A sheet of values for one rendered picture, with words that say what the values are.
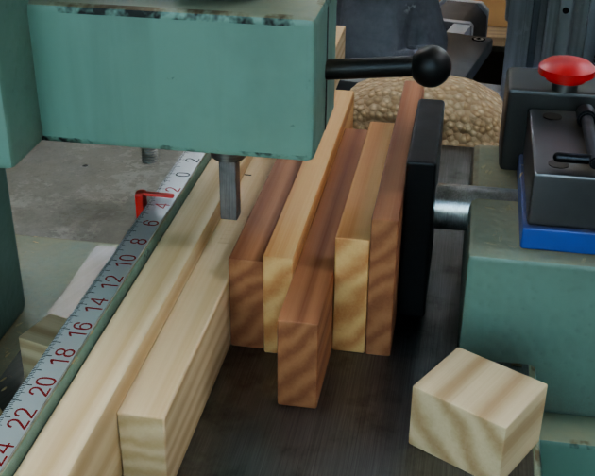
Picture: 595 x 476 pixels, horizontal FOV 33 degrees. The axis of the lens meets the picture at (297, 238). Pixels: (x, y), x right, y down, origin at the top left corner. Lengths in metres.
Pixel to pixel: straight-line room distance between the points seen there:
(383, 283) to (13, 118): 0.19
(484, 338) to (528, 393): 0.07
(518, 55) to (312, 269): 0.87
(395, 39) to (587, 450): 0.71
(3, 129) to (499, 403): 0.25
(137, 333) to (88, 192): 2.35
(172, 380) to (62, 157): 2.60
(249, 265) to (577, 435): 0.18
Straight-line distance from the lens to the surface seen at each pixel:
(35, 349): 0.64
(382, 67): 0.48
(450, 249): 0.61
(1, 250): 0.70
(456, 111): 0.76
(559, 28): 1.21
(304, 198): 0.53
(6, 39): 0.47
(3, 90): 0.47
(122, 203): 2.70
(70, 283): 0.78
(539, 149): 0.50
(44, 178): 2.89
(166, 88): 0.47
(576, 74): 0.54
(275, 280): 0.48
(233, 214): 0.53
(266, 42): 0.45
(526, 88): 0.56
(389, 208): 0.48
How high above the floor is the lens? 1.19
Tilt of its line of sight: 29 degrees down
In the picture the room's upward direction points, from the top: straight up
